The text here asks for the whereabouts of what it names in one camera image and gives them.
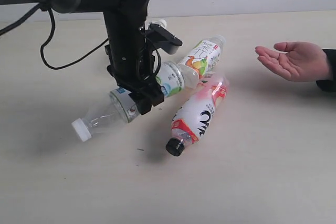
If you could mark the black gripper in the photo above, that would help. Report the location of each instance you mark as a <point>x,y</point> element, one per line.
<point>133,64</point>

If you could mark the clear bottle green lime label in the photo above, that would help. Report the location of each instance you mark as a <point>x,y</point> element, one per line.
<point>117,108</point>

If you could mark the pink white bottle black cap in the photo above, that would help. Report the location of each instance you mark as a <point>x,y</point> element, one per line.
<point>192,120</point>

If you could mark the clear bottle white grey label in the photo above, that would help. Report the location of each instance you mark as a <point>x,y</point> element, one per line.
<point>160,22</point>

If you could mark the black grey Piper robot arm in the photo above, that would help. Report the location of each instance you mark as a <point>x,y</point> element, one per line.
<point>130,11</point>

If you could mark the tea bottle fruit label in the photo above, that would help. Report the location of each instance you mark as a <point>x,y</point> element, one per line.
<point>201,59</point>

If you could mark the person's open bare hand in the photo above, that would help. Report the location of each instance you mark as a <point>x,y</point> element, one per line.
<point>295,61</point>

